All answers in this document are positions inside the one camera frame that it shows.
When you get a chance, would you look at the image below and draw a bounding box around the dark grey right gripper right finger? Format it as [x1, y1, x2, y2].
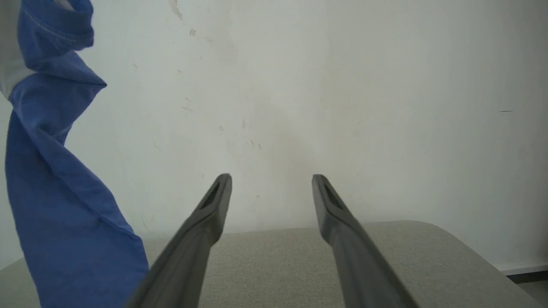
[312, 174, 419, 308]

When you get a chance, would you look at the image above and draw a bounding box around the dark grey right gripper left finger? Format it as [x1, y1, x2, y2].
[126, 173, 233, 308]

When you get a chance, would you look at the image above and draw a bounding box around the grey fabric sofa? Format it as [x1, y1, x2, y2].
[0, 220, 545, 308]

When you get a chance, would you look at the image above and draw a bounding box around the white wall baseboard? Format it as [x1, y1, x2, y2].
[496, 259, 548, 277]

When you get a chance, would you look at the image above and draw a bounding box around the blue and white garment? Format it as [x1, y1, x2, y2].
[0, 0, 150, 308]

